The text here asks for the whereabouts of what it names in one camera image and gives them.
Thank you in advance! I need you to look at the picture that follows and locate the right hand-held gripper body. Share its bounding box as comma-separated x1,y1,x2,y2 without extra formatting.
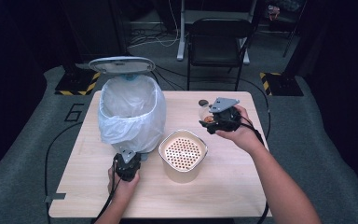
208,97,242,133

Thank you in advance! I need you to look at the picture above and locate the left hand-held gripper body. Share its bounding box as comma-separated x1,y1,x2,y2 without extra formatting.
113,148,143,183

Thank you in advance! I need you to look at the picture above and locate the clear plastic cup with scraps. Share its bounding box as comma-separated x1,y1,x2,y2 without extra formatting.
198,104,216,125

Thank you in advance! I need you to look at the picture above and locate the white plastic bin liner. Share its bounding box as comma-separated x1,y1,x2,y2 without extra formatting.
98,74,168,154

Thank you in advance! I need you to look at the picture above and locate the white grey pedal trash can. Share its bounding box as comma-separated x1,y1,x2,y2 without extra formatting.
88,55,168,162

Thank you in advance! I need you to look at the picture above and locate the person's left hand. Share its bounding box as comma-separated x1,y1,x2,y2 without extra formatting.
106,166,141,203

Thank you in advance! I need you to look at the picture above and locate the person's right hand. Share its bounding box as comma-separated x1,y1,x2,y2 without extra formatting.
214,105,265,155

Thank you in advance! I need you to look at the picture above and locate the beige container with perforated strainer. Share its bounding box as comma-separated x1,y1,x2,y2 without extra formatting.
158,129,209,184

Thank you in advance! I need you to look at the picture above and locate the black stand base striped tape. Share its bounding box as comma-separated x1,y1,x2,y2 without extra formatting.
259,72,305,97
54,70,102,96

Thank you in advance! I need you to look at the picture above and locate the black folding chair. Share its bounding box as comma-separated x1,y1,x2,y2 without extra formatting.
186,18,254,91

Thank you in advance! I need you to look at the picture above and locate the black cabinet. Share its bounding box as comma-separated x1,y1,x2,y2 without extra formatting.
59,0,129,63

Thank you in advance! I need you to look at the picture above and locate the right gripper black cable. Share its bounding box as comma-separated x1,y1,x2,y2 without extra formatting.
239,115,270,224

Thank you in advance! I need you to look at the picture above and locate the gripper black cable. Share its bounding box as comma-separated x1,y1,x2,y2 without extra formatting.
90,160,120,224
239,115,270,224

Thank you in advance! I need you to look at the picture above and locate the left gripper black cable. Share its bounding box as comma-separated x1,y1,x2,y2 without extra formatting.
90,160,120,224

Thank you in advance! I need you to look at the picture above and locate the long black floor cable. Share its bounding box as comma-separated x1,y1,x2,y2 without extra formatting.
44,121,84,224
238,77,272,142

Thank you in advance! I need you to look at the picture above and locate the grey table edge bracket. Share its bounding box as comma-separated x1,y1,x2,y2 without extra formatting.
43,192,67,203

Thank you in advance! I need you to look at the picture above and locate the white metal desk frame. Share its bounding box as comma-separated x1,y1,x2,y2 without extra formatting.
176,0,259,65

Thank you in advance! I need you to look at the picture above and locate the white floor cable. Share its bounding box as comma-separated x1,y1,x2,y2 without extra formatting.
127,0,181,49

